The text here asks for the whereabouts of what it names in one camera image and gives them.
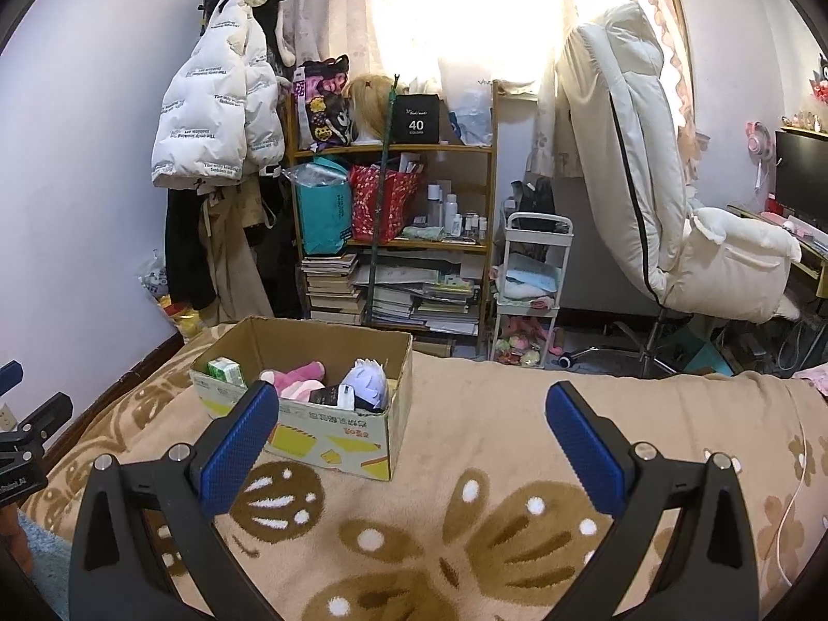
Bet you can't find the teal bag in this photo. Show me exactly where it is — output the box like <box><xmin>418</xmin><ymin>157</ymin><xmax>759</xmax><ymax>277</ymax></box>
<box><xmin>294</xmin><ymin>165</ymin><xmax>353</xmax><ymax>256</ymax></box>

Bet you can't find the black monitor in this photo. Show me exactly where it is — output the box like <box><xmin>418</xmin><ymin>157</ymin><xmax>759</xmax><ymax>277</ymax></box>
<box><xmin>774</xmin><ymin>129</ymin><xmax>828</xmax><ymax>235</ymax></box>

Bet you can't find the person's left hand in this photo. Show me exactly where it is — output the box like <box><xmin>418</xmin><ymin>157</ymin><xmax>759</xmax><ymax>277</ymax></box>
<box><xmin>0</xmin><ymin>505</ymin><xmax>33</xmax><ymax>573</ymax></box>

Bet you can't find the black box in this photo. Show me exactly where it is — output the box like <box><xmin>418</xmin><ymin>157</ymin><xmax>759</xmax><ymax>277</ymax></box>
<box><xmin>392</xmin><ymin>94</ymin><xmax>442</xmax><ymax>145</ymax></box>

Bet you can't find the beige brown patterned blanket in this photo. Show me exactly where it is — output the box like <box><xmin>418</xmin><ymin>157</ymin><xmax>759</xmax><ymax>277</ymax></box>
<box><xmin>19</xmin><ymin>320</ymin><xmax>828</xmax><ymax>621</ymax></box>

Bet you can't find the beige hanging garment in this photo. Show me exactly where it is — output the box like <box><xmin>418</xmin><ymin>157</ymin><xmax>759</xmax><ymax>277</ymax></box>
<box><xmin>197</xmin><ymin>174</ymin><xmax>276</xmax><ymax>324</ymax></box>

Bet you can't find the stack of books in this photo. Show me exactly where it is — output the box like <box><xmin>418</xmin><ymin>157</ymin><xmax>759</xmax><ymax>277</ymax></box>
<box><xmin>301</xmin><ymin>252</ymin><xmax>364</xmax><ymax>328</ymax></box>
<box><xmin>368</xmin><ymin>259</ymin><xmax>483</xmax><ymax>337</ymax></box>

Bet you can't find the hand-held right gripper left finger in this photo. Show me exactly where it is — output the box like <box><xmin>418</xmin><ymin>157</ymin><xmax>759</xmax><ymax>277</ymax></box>
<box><xmin>68</xmin><ymin>380</ymin><xmax>280</xmax><ymax>621</ymax></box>

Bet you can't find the light blue folded cloth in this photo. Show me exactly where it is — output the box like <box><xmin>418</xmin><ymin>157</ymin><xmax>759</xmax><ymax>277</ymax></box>
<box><xmin>505</xmin><ymin>270</ymin><xmax>560</xmax><ymax>299</ymax></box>

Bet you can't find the green tissue packet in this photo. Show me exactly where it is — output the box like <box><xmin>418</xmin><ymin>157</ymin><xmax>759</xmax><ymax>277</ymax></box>
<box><xmin>207</xmin><ymin>357</ymin><xmax>250</xmax><ymax>389</ymax></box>

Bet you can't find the black pink printed bag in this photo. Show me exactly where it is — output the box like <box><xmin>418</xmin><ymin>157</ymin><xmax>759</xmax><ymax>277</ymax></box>
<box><xmin>292</xmin><ymin>55</ymin><xmax>356</xmax><ymax>150</ymax></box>

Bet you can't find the black hanging garment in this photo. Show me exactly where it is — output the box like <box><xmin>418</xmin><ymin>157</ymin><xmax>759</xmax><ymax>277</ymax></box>
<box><xmin>164</xmin><ymin>187</ymin><xmax>217</xmax><ymax>312</ymax></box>

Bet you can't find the black tissue packet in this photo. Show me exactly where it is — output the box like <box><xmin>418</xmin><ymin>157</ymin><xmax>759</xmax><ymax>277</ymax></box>
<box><xmin>308</xmin><ymin>383</ymin><xmax>357</xmax><ymax>410</ymax></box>

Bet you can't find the white trolley cart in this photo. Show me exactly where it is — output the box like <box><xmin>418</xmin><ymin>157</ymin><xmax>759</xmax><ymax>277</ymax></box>
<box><xmin>490</xmin><ymin>210</ymin><xmax>575</xmax><ymax>363</ymax></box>

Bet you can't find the thin green pole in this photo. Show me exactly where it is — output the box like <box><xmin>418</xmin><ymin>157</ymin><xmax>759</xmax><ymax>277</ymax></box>
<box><xmin>368</xmin><ymin>74</ymin><xmax>397</xmax><ymax>326</ymax></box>

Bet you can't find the pink cloth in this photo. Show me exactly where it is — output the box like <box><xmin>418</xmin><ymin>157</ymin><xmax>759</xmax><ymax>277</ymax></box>
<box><xmin>792</xmin><ymin>365</ymin><xmax>828</xmax><ymax>397</ymax></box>

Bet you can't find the pink plush toy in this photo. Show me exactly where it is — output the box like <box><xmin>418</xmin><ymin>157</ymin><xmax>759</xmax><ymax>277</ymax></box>
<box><xmin>260</xmin><ymin>360</ymin><xmax>326</xmax><ymax>402</ymax></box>

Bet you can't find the translucent plastic bag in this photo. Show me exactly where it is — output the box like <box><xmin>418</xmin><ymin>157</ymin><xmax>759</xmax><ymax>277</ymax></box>
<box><xmin>443</xmin><ymin>87</ymin><xmax>496</xmax><ymax>146</ymax></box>

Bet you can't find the floral curtain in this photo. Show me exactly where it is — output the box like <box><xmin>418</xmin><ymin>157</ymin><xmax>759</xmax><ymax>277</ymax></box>
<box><xmin>281</xmin><ymin>0</ymin><xmax>703</xmax><ymax>177</ymax></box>

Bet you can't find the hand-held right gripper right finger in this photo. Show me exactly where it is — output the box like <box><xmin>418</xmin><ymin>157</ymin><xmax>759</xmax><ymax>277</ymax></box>
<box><xmin>544</xmin><ymin>380</ymin><xmax>761</xmax><ymax>621</ymax></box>

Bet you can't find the pink desk fan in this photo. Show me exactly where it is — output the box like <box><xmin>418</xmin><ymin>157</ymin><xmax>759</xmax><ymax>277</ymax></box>
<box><xmin>744</xmin><ymin>120</ymin><xmax>776</xmax><ymax>195</ymax></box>

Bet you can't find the group of white bottles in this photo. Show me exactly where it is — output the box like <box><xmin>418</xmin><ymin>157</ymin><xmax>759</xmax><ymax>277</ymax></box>
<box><xmin>423</xmin><ymin>184</ymin><xmax>489</xmax><ymax>239</ymax></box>

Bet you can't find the wooden shelf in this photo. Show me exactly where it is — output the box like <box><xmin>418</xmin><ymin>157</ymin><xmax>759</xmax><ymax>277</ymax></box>
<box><xmin>288</xmin><ymin>81</ymin><xmax>499</xmax><ymax>344</ymax></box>

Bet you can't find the wooden desk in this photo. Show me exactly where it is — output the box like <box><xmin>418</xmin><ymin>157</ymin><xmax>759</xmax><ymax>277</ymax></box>
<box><xmin>728</xmin><ymin>200</ymin><xmax>828</xmax><ymax>299</ymax></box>

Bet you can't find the pile of small plush toys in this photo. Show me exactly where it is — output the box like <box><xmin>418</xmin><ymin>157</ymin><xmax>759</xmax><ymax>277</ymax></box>
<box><xmin>495</xmin><ymin>317</ymin><xmax>558</xmax><ymax>364</ymax></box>

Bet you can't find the yellow bag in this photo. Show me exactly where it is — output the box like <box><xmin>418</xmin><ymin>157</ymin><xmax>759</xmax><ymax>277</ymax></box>
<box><xmin>158</xmin><ymin>294</ymin><xmax>204</xmax><ymax>341</ymax></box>

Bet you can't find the white puffer jacket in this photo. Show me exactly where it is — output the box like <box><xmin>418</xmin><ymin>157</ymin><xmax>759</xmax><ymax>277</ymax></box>
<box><xmin>151</xmin><ymin>0</ymin><xmax>286</xmax><ymax>190</ymax></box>

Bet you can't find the clear printed plastic bag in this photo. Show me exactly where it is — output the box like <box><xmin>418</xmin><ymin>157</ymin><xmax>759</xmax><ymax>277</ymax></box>
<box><xmin>139</xmin><ymin>249</ymin><xmax>170</xmax><ymax>304</ymax></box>

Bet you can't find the white-haired anime plush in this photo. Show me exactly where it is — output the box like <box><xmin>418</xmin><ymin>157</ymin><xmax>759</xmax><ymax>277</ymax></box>
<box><xmin>339</xmin><ymin>357</ymin><xmax>390</xmax><ymax>411</ymax></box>

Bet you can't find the cream office chair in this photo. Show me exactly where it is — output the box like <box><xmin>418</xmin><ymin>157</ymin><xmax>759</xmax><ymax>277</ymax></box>
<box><xmin>555</xmin><ymin>1</ymin><xmax>803</xmax><ymax>379</ymax></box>

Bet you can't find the white cable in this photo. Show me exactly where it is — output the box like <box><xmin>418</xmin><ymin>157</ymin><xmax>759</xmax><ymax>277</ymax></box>
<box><xmin>773</xmin><ymin>414</ymin><xmax>817</xmax><ymax>589</ymax></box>

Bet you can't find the printed cardboard box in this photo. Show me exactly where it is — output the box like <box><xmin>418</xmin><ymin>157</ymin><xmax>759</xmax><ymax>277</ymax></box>
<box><xmin>189</xmin><ymin>316</ymin><xmax>415</xmax><ymax>483</ymax></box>

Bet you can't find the red patterned bag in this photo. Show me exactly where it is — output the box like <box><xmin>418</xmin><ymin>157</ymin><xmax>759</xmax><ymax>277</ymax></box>
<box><xmin>349</xmin><ymin>165</ymin><xmax>421</xmax><ymax>243</ymax></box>

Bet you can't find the blond wig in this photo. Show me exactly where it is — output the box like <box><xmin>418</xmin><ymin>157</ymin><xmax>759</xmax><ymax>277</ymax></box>
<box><xmin>342</xmin><ymin>73</ymin><xmax>402</xmax><ymax>143</ymax></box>

